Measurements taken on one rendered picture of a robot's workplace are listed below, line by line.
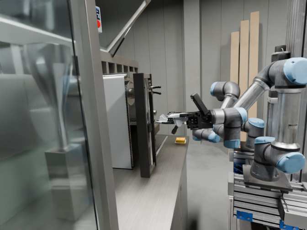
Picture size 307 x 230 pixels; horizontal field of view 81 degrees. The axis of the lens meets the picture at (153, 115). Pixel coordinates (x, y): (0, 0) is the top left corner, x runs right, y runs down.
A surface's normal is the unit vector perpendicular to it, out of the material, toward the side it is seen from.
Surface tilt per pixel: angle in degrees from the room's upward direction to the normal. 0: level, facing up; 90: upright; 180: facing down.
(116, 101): 90
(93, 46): 90
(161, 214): 0
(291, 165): 97
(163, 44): 90
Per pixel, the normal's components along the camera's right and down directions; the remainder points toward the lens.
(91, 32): 0.97, -0.01
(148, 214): -0.06, -0.98
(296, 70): 0.04, 0.04
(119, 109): -0.25, 0.18
